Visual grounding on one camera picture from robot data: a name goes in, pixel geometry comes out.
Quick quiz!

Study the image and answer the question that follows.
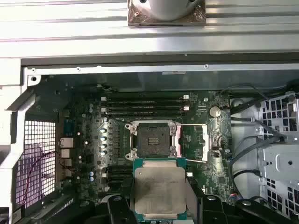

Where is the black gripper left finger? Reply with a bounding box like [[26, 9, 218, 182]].
[[87, 195, 138, 224]]

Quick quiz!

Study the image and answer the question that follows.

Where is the black cable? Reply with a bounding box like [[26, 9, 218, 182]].
[[219, 84, 289, 143], [228, 136, 263, 189]]

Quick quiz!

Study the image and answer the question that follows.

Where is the silver coin battery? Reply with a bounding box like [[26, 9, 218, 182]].
[[209, 105, 221, 118]]

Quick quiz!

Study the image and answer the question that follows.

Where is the thin red wire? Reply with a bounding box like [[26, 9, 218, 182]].
[[22, 150, 62, 206]]

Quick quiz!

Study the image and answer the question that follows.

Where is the CPU socket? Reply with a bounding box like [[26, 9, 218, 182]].
[[125, 120, 178, 162]]

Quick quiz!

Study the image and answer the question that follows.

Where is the green motherboard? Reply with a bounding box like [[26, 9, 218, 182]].
[[58, 90, 232, 210]]

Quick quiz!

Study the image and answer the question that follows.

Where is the silver green CPU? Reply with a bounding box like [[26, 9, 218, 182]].
[[130, 157, 187, 221]]

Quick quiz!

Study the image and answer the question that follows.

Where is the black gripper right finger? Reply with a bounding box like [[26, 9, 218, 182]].
[[186, 178, 299, 224]]

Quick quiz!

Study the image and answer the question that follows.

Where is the silver perforated drive cage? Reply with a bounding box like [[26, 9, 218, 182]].
[[256, 92, 299, 224]]

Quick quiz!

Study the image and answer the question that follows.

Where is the black open PC case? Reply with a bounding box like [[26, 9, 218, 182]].
[[0, 55, 299, 224]]

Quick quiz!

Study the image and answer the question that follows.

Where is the metal socket cover frame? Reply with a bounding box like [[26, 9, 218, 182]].
[[172, 123, 209, 163]]

